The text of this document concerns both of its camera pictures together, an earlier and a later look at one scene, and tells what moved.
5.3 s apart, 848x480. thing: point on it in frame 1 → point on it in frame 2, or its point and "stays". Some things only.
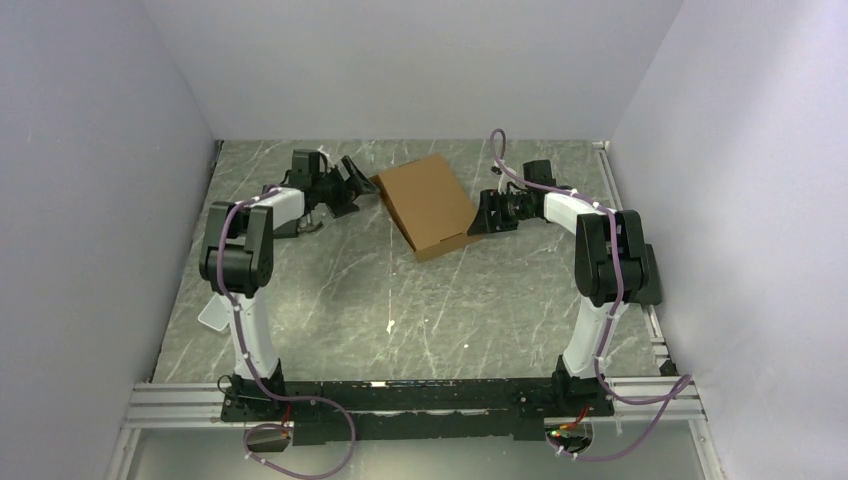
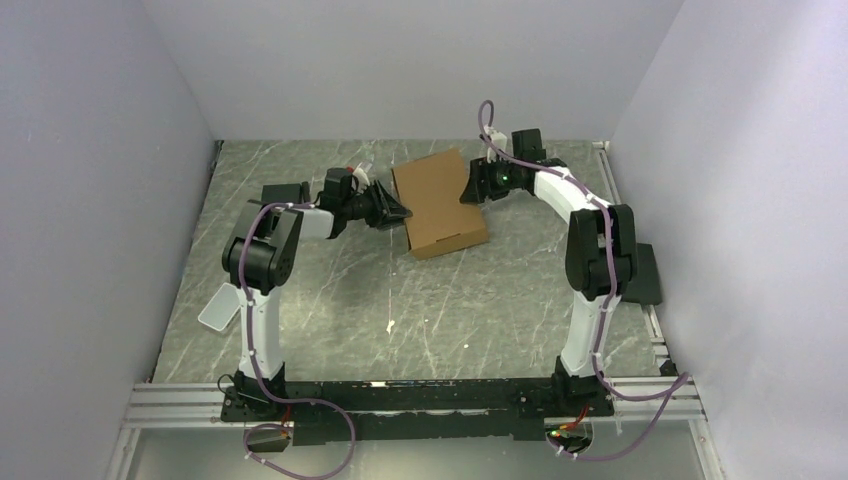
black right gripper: [484, 222] → [475, 191]
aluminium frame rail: [180, 405] stays
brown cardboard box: [429, 205] stays
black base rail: [320, 412] stays
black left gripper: [357, 184] → [386, 208]
